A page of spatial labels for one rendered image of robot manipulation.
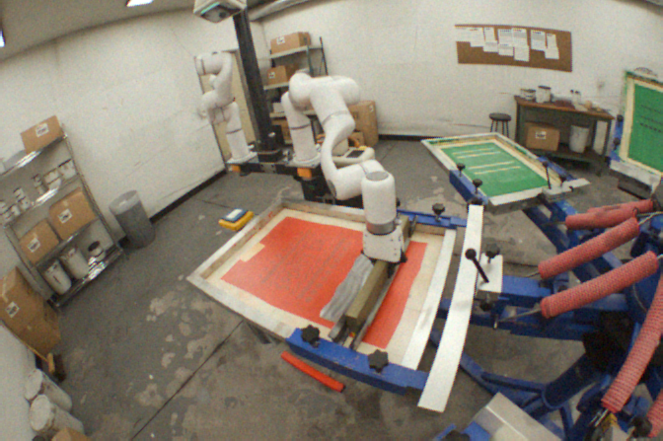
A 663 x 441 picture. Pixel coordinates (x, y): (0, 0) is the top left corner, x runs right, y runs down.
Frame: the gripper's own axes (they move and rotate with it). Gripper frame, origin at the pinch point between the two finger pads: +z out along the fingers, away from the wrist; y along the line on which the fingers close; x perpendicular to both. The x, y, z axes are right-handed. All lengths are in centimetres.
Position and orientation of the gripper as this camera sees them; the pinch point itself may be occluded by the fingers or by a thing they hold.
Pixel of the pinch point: (384, 268)
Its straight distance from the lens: 75.3
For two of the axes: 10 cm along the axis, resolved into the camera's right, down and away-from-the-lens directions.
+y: -8.6, -1.1, 5.0
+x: -4.8, 4.9, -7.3
